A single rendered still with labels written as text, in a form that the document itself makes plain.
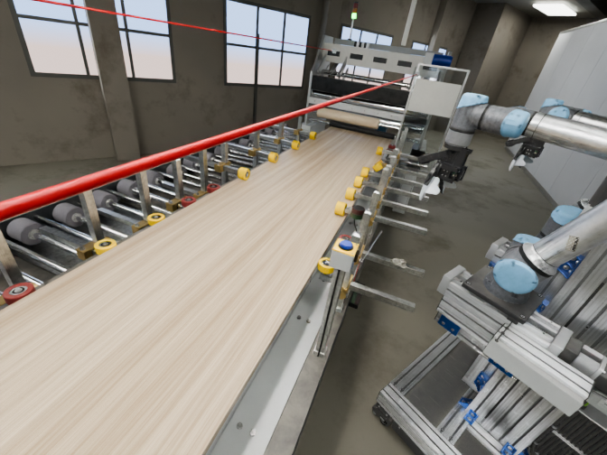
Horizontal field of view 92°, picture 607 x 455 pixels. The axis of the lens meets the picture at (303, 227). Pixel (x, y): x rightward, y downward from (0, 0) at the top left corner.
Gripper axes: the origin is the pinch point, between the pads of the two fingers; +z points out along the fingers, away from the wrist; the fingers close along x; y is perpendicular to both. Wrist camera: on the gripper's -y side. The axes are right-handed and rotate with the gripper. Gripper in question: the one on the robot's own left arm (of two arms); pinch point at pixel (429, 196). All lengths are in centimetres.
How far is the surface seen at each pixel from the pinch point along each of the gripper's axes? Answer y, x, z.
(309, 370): 3, -49, 62
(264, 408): 2, -68, 70
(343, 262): 1.7, -43.1, 13.1
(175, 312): -31, -85, 42
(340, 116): -227, 181, 26
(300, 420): 15, -62, 62
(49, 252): -116, -119, 60
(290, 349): -12, -46, 70
